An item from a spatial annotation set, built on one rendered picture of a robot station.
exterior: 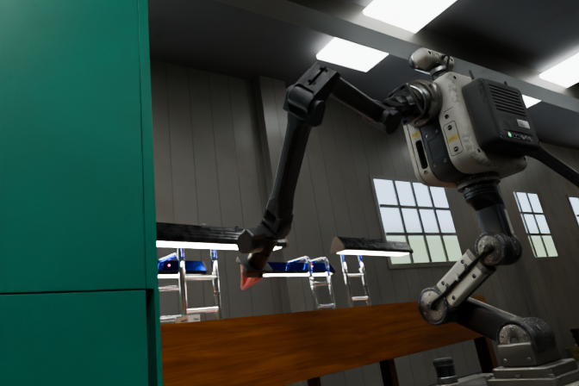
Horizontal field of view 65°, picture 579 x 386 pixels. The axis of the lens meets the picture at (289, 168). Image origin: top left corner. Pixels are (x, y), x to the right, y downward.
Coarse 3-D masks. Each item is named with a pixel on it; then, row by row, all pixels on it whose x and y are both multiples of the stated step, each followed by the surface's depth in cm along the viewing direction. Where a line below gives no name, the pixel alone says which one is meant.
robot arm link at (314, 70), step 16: (320, 64) 116; (304, 80) 115; (320, 80) 113; (336, 80) 114; (288, 96) 116; (304, 96) 112; (320, 96) 113; (336, 96) 120; (352, 96) 125; (368, 96) 131; (304, 112) 114; (368, 112) 134; (384, 112) 138; (384, 128) 141
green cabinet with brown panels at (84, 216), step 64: (0, 0) 100; (64, 0) 111; (128, 0) 126; (0, 64) 95; (64, 64) 105; (128, 64) 118; (0, 128) 91; (64, 128) 100; (128, 128) 112; (0, 192) 87; (64, 192) 95; (128, 192) 106; (0, 256) 83; (64, 256) 91; (128, 256) 100
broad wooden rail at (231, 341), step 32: (224, 320) 116; (256, 320) 123; (288, 320) 131; (320, 320) 141; (352, 320) 151; (384, 320) 164; (416, 320) 178; (192, 352) 107; (224, 352) 113; (256, 352) 120; (288, 352) 127; (320, 352) 136; (352, 352) 146; (384, 352) 157; (416, 352) 171; (192, 384) 104; (224, 384) 110; (256, 384) 116
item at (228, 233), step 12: (156, 228) 146; (168, 228) 150; (180, 228) 153; (192, 228) 157; (204, 228) 161; (216, 228) 165; (228, 228) 169; (168, 240) 147; (180, 240) 150; (192, 240) 153; (204, 240) 156; (216, 240) 160; (228, 240) 163
